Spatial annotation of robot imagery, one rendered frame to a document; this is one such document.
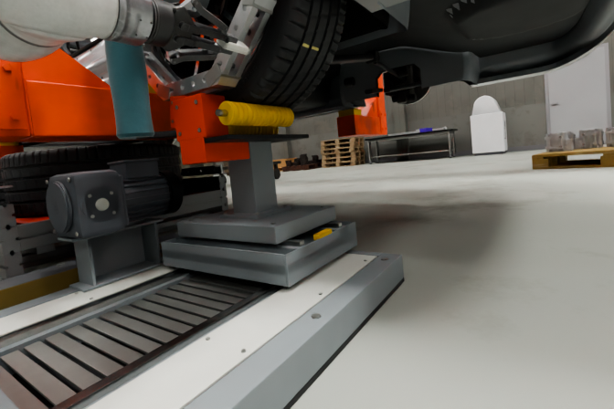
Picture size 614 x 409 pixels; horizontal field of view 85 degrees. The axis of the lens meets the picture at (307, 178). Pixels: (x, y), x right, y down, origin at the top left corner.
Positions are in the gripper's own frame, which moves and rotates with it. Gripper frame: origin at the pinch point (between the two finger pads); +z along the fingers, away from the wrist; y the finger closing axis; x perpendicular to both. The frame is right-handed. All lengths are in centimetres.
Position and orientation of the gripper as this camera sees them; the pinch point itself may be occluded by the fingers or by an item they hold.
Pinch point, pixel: (233, 45)
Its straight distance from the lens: 78.4
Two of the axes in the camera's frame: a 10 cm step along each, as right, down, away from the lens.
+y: 5.1, -7.4, -4.5
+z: 5.6, -1.1, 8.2
